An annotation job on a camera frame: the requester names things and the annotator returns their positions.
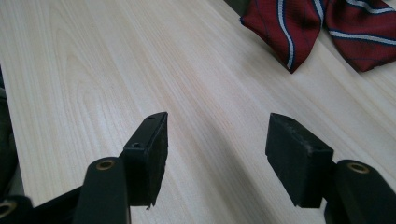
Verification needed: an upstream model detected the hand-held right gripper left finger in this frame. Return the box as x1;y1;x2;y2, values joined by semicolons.
120;111;169;208

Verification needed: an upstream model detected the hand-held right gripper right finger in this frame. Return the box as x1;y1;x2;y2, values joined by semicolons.
264;112;335;209

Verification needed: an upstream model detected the red striped bow tie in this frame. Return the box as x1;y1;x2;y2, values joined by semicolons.
239;0;396;75

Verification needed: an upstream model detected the dark cloth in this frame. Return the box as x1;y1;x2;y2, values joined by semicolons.
0;66;19;195

